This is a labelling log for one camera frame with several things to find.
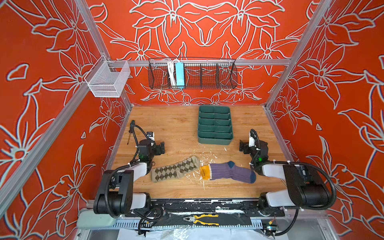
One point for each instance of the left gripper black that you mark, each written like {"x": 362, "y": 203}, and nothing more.
{"x": 160, "y": 147}

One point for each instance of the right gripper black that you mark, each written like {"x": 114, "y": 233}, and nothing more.
{"x": 245, "y": 147}

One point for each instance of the purple sock yellow cuff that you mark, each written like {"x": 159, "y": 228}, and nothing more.
{"x": 228, "y": 170}

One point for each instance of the green plastic divided tray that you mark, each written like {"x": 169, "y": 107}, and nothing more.
{"x": 215, "y": 125}

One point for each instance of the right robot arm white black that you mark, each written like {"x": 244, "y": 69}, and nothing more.
{"x": 307, "y": 186}

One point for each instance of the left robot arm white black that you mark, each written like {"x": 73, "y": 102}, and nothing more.
{"x": 115, "y": 196}

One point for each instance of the beige argyle sock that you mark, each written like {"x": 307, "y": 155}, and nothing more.
{"x": 175, "y": 171}

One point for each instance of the light blue box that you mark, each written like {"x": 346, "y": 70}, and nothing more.
{"x": 180, "y": 76}

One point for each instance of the pale green foam pad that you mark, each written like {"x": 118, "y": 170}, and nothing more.
{"x": 89, "y": 220}

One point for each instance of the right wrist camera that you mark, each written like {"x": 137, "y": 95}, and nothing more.
{"x": 252, "y": 140}

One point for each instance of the green handle screwdriver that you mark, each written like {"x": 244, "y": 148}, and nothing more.
{"x": 131, "y": 131}

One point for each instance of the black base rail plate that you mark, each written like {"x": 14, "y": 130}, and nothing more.
{"x": 247, "y": 206}

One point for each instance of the white slotted cable duct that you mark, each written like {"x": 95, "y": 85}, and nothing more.
{"x": 133, "y": 224}

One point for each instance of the white wire mesh basket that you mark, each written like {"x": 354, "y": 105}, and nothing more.
{"x": 107, "y": 79}

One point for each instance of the yellow handle pliers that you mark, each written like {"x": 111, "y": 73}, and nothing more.
{"x": 199, "y": 219}

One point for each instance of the black wire wall basket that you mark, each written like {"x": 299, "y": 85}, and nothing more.
{"x": 200, "y": 73}

